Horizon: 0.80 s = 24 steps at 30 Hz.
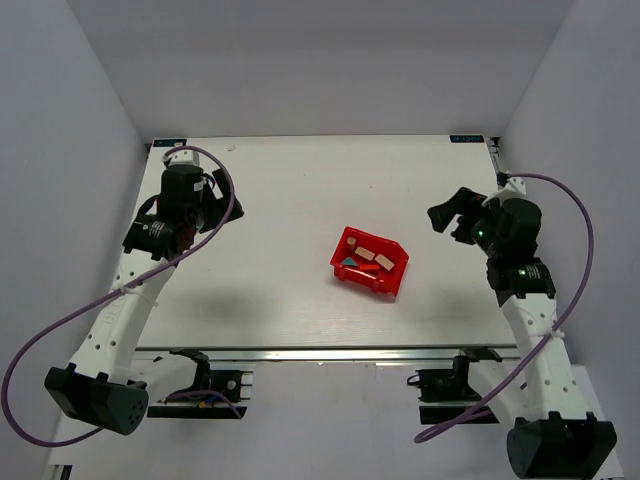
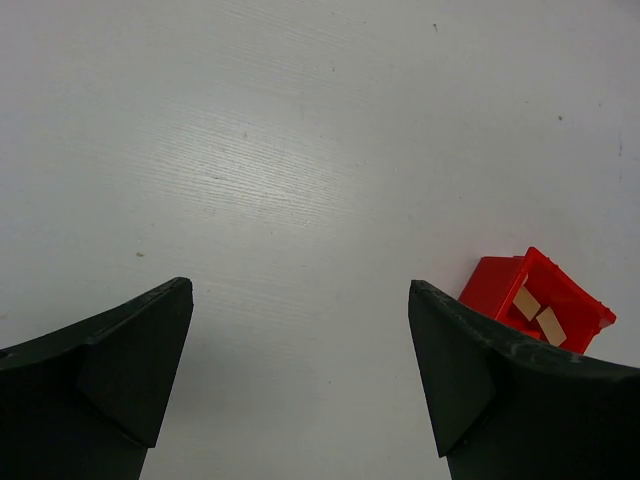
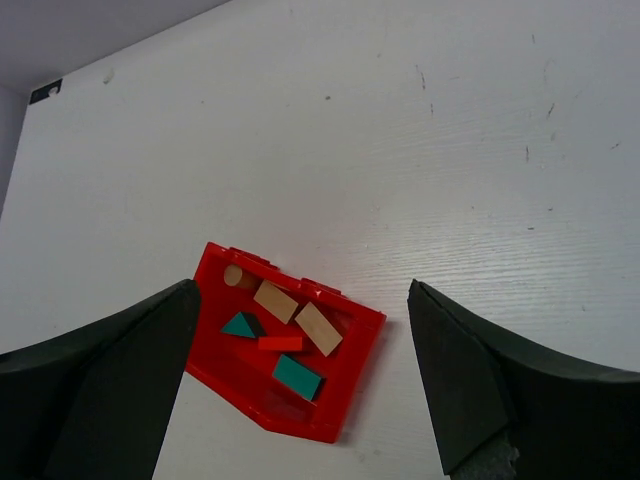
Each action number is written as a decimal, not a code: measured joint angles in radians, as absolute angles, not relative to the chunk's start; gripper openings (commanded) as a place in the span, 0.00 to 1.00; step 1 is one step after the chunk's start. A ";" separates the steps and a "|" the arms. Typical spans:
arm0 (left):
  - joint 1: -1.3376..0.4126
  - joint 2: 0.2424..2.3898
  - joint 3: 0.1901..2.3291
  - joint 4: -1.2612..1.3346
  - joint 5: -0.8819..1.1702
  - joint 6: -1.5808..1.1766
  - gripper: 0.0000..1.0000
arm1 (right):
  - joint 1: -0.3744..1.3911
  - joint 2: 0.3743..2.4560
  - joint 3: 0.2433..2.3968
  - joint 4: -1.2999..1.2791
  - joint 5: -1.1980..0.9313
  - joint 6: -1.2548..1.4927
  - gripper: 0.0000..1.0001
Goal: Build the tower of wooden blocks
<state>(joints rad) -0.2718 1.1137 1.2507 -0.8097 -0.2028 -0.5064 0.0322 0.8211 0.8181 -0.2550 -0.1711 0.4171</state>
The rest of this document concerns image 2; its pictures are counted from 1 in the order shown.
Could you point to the natural wood block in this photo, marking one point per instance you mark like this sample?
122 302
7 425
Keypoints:
551 327
526 303

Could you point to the red plastic bin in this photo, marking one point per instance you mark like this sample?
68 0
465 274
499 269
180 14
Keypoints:
496 280

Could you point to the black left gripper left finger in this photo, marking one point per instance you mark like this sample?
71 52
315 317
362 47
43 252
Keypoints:
88 401

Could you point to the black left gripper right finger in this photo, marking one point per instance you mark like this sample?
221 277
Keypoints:
504 405

